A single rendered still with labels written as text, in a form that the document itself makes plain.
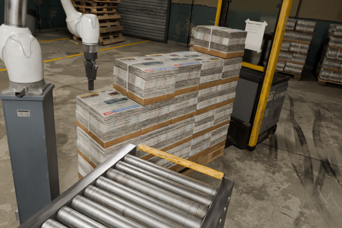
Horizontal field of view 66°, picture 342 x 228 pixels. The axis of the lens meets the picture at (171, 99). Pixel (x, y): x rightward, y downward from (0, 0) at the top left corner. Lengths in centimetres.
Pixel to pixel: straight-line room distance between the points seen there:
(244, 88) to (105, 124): 185
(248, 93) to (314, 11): 542
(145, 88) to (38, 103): 63
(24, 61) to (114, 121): 59
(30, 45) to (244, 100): 229
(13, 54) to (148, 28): 816
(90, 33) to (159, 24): 770
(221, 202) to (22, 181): 110
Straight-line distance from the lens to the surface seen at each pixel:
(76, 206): 107
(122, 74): 185
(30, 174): 167
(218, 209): 106
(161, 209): 103
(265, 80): 273
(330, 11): 819
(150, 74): 166
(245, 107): 308
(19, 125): 152
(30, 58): 141
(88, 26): 155
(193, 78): 202
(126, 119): 168
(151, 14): 934
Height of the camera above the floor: 151
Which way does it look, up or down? 22 degrees down
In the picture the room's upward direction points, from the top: 6 degrees clockwise
